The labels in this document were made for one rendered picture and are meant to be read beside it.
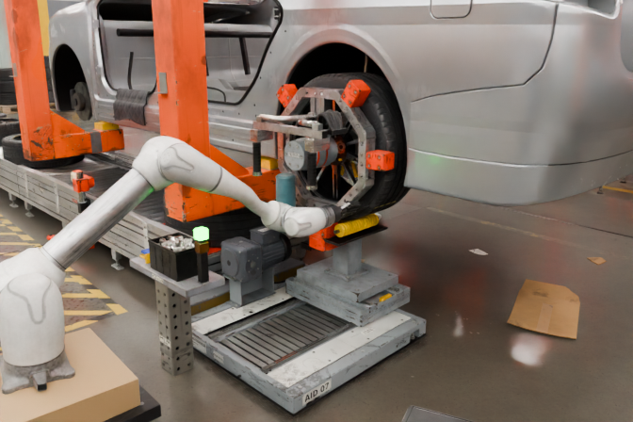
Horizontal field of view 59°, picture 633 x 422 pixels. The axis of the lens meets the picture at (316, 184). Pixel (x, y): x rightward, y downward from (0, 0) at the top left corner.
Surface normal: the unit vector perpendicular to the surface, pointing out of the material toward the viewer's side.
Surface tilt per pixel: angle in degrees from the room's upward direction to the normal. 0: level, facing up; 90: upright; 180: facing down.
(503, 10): 90
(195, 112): 90
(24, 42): 90
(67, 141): 90
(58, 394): 4
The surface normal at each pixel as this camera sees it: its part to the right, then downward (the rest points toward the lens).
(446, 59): -0.71, 0.17
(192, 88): 0.71, 0.17
